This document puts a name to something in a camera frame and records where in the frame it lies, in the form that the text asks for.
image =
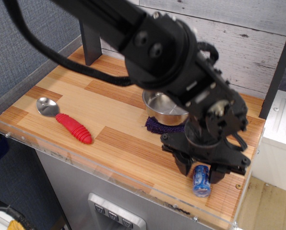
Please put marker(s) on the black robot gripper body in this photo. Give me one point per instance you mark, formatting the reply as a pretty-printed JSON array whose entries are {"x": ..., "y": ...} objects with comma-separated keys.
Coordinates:
[{"x": 211, "y": 131}]

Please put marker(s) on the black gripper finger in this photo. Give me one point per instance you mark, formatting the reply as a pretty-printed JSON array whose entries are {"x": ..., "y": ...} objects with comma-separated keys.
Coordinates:
[
  {"x": 218, "y": 172},
  {"x": 183, "y": 162}
]

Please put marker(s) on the blue plastic gum container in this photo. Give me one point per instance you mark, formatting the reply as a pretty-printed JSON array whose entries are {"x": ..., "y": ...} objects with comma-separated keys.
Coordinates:
[{"x": 201, "y": 183}]

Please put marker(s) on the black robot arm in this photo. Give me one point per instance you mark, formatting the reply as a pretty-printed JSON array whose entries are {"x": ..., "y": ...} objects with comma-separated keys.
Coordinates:
[{"x": 163, "y": 55}]

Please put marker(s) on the dark purple folded cloth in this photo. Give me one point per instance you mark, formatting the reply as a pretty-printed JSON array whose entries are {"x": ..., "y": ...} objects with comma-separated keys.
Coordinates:
[{"x": 158, "y": 128}]

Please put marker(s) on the stainless steel saucepan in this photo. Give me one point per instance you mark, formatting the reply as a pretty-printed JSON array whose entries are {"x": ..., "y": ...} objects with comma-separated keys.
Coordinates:
[{"x": 163, "y": 110}]

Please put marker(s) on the white metal side unit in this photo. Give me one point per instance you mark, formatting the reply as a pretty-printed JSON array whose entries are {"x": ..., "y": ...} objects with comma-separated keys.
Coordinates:
[{"x": 270, "y": 162}]

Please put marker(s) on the silver dispenser button panel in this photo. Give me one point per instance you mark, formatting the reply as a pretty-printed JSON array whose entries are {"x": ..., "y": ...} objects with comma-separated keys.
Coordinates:
[{"x": 109, "y": 216}]

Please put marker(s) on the silver toy fridge cabinet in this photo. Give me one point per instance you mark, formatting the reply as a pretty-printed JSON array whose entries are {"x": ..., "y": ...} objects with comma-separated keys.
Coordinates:
[{"x": 162, "y": 198}]

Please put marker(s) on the dark right frame post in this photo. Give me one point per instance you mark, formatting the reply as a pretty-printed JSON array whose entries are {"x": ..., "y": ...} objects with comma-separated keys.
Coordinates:
[{"x": 274, "y": 85}]

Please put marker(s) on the red handled metal spoon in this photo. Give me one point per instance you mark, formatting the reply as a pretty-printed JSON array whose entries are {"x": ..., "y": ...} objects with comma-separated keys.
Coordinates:
[{"x": 49, "y": 108}]

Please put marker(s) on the dark grey vertical post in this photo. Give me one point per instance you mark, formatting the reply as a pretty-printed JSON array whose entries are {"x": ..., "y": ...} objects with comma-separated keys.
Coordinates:
[{"x": 91, "y": 44}]

